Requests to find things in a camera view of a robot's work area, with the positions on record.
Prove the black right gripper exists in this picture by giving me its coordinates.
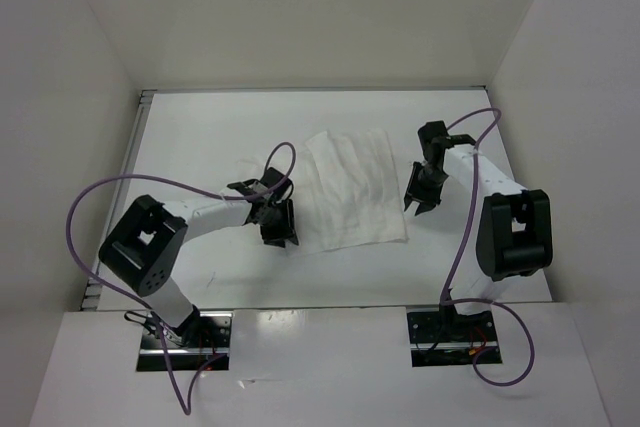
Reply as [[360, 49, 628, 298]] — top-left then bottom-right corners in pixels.
[[403, 161, 449, 215]]

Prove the white fabric skirt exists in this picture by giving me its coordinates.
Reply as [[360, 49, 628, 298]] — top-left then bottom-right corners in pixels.
[[285, 128, 408, 257]]

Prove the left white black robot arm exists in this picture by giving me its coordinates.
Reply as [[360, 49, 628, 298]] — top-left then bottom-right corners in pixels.
[[99, 167, 299, 347]]

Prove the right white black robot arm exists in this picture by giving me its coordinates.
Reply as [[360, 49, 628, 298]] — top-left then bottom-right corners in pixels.
[[404, 121, 553, 340]]

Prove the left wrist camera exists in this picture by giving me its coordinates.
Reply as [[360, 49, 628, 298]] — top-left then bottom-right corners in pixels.
[[227, 179, 267, 197]]

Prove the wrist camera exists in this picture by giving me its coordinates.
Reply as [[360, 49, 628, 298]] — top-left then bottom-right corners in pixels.
[[448, 134, 476, 146], [227, 179, 267, 197]]

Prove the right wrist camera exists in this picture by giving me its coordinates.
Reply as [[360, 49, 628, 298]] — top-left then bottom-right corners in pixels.
[[448, 134, 476, 146]]

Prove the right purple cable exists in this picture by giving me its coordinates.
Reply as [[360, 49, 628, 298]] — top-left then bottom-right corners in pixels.
[[439, 107, 536, 387]]

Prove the purple cable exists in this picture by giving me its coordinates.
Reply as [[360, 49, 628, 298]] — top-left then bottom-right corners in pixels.
[[66, 141, 297, 416], [439, 107, 536, 387]]

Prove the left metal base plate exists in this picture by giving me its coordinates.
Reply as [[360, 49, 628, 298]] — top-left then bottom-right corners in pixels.
[[124, 311, 233, 372]]

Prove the metal base plate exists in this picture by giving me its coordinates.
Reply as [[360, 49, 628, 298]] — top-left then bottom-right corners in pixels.
[[124, 311, 233, 372], [406, 307, 502, 368]]

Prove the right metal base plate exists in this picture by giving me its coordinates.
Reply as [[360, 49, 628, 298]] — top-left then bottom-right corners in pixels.
[[406, 307, 502, 368]]

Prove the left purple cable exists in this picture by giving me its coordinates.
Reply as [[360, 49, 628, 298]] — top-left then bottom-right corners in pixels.
[[66, 141, 297, 416]]

